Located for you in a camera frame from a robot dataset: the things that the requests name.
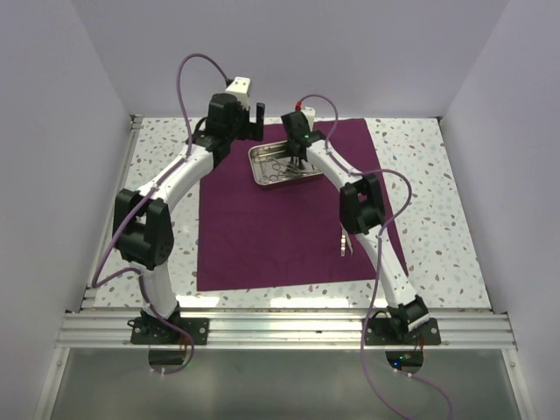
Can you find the stainless steel instrument tray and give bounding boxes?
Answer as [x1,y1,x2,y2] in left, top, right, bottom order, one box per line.
[248,140,322,186]

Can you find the purple surgical cloth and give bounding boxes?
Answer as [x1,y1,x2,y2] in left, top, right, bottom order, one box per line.
[195,117,410,292]

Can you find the silver tweezers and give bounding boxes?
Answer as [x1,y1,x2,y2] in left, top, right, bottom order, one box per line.
[340,234,354,257]

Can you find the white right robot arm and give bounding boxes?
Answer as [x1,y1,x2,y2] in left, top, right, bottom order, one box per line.
[281,106,430,344]

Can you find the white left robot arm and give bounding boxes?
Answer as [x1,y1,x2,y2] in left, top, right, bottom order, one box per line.
[112,93,265,344]

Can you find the steel surgical scissors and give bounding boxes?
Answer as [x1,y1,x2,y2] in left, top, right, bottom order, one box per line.
[257,162,284,185]

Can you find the steel forceps in tray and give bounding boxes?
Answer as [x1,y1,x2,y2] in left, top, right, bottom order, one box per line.
[282,160,322,178]

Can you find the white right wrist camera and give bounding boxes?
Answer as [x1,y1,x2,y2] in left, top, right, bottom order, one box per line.
[295,101,316,130]

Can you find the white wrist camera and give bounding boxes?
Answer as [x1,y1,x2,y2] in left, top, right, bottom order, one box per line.
[295,101,316,130]
[225,76,251,108]

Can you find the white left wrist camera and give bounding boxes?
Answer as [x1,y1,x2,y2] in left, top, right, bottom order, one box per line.
[225,76,251,108]

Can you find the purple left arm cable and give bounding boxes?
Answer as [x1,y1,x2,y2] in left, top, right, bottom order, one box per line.
[89,53,233,377]

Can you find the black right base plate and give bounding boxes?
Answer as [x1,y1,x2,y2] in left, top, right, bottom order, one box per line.
[365,318,442,347]

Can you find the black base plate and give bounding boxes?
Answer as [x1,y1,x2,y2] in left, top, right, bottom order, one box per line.
[365,318,442,347]
[127,318,210,346]

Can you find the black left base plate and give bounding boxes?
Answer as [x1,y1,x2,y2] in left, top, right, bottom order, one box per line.
[127,318,210,346]

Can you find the aluminium front frame rail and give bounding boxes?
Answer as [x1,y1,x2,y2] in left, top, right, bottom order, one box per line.
[55,309,516,350]

